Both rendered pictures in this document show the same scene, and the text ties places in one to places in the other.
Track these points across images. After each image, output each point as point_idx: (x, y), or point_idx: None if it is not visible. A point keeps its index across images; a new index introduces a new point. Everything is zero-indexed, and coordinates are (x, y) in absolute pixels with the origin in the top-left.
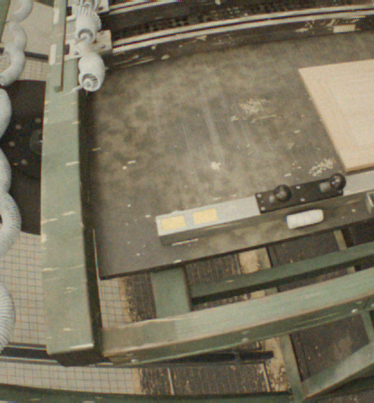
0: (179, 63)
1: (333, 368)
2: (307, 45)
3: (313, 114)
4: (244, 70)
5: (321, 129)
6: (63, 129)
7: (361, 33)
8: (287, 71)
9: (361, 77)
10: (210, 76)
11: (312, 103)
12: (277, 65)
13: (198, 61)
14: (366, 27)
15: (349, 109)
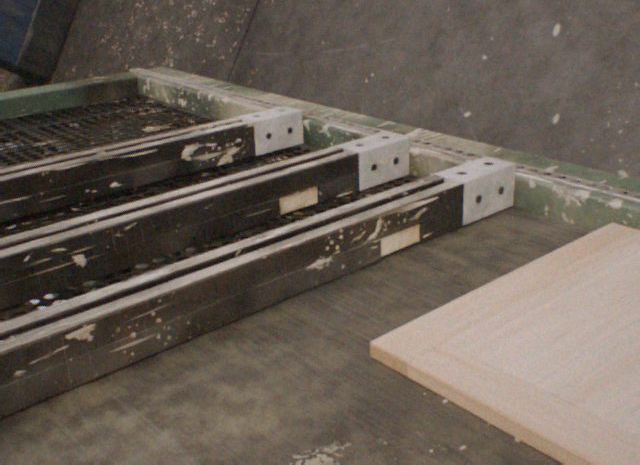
0: (25, 429)
1: None
2: (345, 295)
3: (486, 434)
4: (232, 392)
5: (541, 464)
6: None
7: (437, 242)
8: (340, 360)
9: (523, 312)
10: (142, 434)
11: (460, 410)
12: (306, 355)
13: (84, 409)
14: (441, 225)
15: (565, 384)
